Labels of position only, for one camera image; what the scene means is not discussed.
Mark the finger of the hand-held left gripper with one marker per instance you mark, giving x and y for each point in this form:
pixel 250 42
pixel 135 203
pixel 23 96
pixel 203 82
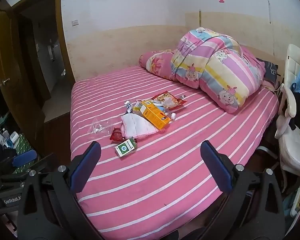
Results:
pixel 43 158
pixel 23 158

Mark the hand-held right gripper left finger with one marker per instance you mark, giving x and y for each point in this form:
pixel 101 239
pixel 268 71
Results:
pixel 86 165

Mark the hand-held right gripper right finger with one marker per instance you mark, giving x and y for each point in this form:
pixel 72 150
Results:
pixel 216 166

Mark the small green card box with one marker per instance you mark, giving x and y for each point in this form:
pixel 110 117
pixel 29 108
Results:
pixel 125 148

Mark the small red packet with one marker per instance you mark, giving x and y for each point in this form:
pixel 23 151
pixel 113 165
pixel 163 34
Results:
pixel 117 135

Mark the white foam tape roll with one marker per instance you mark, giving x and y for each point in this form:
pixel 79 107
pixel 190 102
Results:
pixel 135 127

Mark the orange cardboard box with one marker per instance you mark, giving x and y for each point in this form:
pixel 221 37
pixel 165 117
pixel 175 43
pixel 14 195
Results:
pixel 155 117

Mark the green patterned box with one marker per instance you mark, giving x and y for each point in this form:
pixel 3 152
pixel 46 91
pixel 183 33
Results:
pixel 23 145

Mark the dark clothes pile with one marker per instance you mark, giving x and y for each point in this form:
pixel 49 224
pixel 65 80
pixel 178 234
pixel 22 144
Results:
pixel 0 152

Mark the clear plastic wrapper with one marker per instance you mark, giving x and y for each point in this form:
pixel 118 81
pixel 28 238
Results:
pixel 98 127

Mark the pink striped bed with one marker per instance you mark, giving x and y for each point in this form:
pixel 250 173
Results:
pixel 165 175

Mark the brown wooden door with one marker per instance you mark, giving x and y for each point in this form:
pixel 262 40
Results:
pixel 12 92

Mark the white chair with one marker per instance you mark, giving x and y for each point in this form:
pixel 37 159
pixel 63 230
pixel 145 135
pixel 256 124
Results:
pixel 292 155

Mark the red snack packet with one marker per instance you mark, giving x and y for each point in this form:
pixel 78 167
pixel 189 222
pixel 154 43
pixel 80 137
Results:
pixel 170 100

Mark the colourful cartoon print quilt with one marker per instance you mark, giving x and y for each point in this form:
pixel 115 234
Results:
pixel 215 62

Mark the dark pillow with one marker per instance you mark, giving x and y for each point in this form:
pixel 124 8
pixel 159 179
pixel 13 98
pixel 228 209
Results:
pixel 270 71

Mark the brown door frame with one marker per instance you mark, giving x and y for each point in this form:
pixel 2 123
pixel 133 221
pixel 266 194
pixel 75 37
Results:
pixel 62 42

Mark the white light switch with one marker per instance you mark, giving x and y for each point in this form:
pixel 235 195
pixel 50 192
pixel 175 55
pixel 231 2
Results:
pixel 75 22

